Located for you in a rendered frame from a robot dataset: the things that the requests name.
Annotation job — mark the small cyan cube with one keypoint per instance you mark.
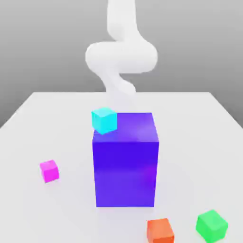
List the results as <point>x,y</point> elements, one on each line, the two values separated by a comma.
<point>104,121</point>

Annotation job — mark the small green cube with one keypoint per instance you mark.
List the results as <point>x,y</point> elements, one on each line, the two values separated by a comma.
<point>211,226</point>

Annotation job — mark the large purple box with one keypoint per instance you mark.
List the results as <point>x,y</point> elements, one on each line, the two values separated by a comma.
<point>125,170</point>

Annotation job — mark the small orange cube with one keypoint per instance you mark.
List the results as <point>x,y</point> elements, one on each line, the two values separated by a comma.
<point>160,231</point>

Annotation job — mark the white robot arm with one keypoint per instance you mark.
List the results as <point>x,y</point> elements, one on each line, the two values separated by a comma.
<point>121,57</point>

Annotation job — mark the small magenta cube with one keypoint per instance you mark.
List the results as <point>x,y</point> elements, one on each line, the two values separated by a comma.
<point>49,171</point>

